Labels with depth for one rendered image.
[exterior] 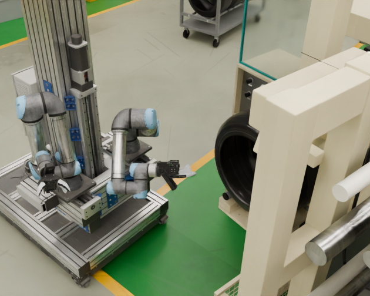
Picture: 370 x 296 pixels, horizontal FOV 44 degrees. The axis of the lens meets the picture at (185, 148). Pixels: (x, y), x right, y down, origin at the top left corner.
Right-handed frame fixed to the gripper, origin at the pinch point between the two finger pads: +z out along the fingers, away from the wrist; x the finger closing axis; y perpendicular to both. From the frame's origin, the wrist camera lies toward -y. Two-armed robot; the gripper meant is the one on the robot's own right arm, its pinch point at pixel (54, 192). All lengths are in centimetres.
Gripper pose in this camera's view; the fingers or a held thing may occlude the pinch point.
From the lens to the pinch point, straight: 230.3
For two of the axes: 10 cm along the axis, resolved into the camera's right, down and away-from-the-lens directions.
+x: -9.0, 1.2, -4.1
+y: -1.4, 8.3, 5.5
